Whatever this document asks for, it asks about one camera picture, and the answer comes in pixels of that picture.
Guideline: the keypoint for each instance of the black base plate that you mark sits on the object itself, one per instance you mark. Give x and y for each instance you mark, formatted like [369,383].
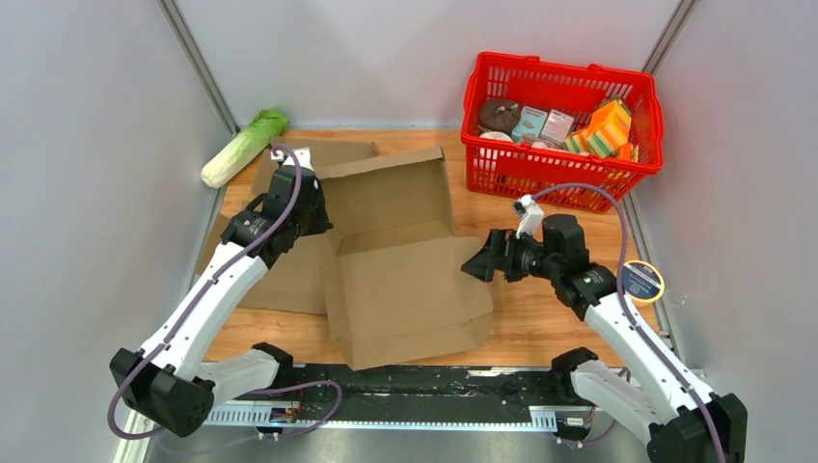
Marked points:
[432,394]

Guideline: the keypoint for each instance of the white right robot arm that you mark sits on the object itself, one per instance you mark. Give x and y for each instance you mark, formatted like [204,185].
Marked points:
[639,345]

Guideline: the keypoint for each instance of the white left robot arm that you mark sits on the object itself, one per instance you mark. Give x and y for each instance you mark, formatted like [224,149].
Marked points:
[204,319]

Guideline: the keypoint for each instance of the yellow blue tape roll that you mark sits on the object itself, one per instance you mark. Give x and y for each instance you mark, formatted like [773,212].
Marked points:
[643,282]

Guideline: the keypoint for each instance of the pink white packet box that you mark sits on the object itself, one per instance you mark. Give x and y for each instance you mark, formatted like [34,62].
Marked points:
[556,128]

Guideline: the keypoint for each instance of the brown cardboard box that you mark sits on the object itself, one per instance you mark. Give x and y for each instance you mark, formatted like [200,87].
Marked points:
[394,289]

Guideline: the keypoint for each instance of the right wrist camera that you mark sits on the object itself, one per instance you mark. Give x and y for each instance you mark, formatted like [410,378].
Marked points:
[530,215]

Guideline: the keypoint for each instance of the red plastic basket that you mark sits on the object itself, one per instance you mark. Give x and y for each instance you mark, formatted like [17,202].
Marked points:
[512,170]

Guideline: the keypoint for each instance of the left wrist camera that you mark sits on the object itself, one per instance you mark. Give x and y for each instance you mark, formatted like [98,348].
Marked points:
[292,157]

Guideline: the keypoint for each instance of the aluminium frame rail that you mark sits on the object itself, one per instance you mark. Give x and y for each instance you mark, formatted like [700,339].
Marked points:
[674,414]

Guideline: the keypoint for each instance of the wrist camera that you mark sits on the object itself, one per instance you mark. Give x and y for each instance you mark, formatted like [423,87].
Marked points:
[530,215]
[292,157]

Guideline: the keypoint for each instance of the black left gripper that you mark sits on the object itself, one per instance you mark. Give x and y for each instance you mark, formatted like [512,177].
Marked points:
[322,224]

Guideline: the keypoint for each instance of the napa cabbage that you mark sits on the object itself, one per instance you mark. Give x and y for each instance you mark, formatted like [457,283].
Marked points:
[243,148]

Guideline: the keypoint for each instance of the orange yellow striped box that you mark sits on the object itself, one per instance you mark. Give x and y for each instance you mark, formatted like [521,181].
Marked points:
[607,134]

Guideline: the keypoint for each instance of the brown round container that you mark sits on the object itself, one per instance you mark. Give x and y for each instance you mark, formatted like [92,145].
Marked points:
[499,114]

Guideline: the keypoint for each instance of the teal packet box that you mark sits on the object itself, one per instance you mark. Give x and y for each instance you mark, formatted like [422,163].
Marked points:
[529,127]

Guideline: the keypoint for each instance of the flat cardboard sheet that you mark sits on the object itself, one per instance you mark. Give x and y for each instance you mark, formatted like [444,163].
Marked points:
[293,284]

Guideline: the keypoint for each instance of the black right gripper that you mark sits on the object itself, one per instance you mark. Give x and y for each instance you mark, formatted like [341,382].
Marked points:
[498,256]

